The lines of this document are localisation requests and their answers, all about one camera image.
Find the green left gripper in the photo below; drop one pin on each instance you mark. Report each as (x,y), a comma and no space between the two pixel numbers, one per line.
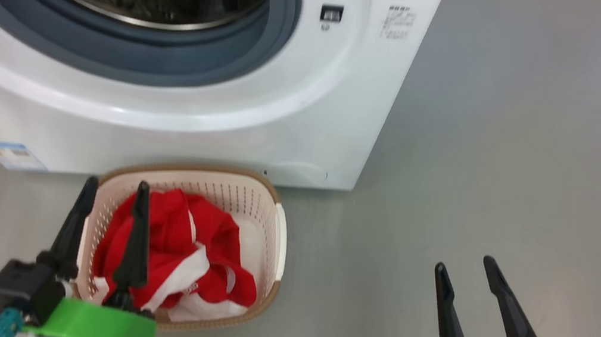
(95,323)

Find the red and white garment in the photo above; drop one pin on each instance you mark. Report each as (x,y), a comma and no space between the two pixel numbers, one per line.
(174,245)

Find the cream laundry basket brown rim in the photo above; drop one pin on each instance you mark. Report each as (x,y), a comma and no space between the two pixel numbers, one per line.
(248,196)

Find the white front-load washing machine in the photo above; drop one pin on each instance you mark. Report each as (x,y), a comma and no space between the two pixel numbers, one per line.
(314,122)

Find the blue energy label sticker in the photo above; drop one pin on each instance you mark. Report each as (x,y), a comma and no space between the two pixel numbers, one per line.
(13,154)

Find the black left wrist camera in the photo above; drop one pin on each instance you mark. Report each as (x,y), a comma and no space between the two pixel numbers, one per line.
(16,286)

